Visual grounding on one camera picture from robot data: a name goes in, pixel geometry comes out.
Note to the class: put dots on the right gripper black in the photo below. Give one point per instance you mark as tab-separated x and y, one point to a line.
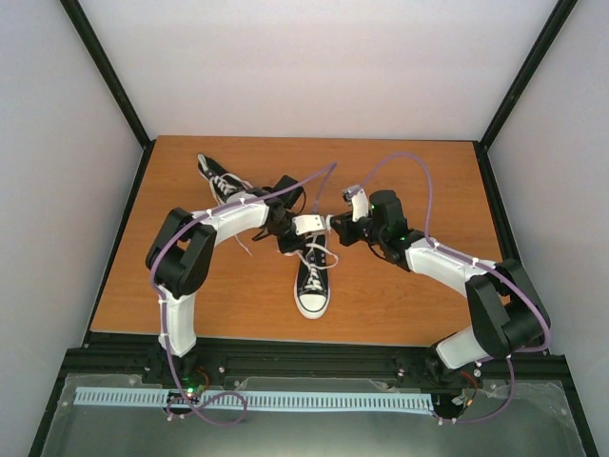
344	229

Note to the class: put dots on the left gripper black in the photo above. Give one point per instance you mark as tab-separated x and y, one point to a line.
298	245

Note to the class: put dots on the black white sneaker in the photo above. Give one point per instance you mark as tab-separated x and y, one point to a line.
311	306
208	168

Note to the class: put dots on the sneaker white shoelace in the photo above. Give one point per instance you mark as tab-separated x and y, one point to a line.
315	259
228	200

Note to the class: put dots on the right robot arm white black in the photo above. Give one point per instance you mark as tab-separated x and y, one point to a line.
505	310

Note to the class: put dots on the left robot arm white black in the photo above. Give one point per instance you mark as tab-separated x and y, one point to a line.
180	256

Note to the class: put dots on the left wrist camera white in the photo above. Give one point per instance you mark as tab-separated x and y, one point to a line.
310	223

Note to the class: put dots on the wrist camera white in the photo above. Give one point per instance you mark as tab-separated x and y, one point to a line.
356	198
310	223

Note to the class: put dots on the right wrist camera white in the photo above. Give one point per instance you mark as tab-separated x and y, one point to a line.
356	198

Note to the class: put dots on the light blue slotted cable duct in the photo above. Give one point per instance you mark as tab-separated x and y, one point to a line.
264	401

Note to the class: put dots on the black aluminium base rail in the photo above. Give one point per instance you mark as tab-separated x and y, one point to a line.
224	362

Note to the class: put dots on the left black frame post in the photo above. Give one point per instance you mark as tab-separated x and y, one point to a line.
89	38

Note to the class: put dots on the black frame post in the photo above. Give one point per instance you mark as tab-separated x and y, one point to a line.
543	43
89	38

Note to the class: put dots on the right black frame post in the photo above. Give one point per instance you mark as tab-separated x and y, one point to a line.
543	43

